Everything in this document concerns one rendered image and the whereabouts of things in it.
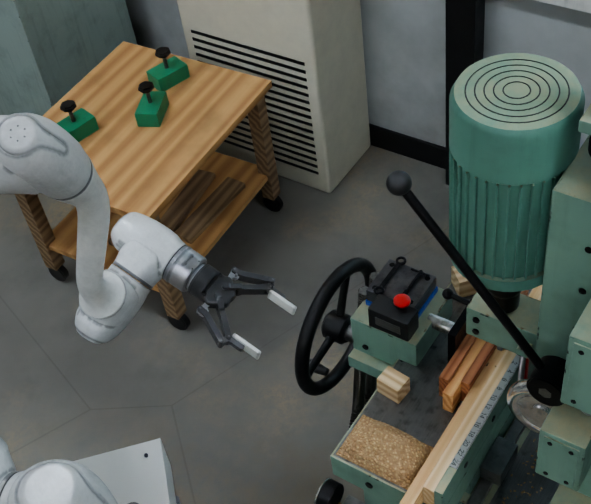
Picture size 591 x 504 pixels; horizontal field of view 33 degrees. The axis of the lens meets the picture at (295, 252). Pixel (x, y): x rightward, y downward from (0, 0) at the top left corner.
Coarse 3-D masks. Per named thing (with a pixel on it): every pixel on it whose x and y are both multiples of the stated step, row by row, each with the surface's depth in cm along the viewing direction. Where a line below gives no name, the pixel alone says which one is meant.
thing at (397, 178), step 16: (400, 176) 132; (400, 192) 133; (416, 208) 134; (432, 224) 135; (448, 240) 136; (464, 272) 138; (480, 288) 138; (496, 304) 140; (512, 336) 141; (528, 352) 142; (544, 368) 143; (560, 368) 142; (528, 384) 144; (544, 384) 142; (560, 384) 141; (544, 400) 144
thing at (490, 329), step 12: (480, 300) 162; (528, 300) 161; (468, 312) 162; (480, 312) 161; (492, 312) 161; (516, 312) 160; (528, 312) 160; (468, 324) 165; (480, 324) 163; (492, 324) 161; (516, 324) 158; (528, 324) 158; (480, 336) 165; (492, 336) 163; (504, 336) 161; (528, 336) 158; (504, 348) 164; (516, 348) 162
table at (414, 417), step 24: (456, 312) 183; (360, 360) 182; (432, 360) 176; (432, 384) 173; (384, 408) 170; (408, 408) 170; (432, 408) 169; (456, 408) 169; (504, 408) 168; (408, 432) 167; (432, 432) 166; (336, 456) 165; (480, 456) 165; (360, 480) 165; (384, 480) 161
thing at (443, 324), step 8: (464, 312) 171; (432, 320) 175; (440, 320) 174; (448, 320) 174; (464, 320) 170; (432, 328) 176; (440, 328) 174; (448, 328) 173; (456, 328) 169; (464, 328) 170; (448, 336) 168; (456, 336) 168; (464, 336) 172; (448, 344) 170; (456, 344) 170; (448, 352) 172; (448, 360) 173
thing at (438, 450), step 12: (540, 288) 180; (492, 372) 168; (480, 384) 167; (468, 396) 165; (468, 408) 164; (456, 420) 162; (444, 432) 161; (444, 444) 160; (432, 456) 158; (432, 468) 157; (420, 480) 156; (408, 492) 154; (420, 492) 154
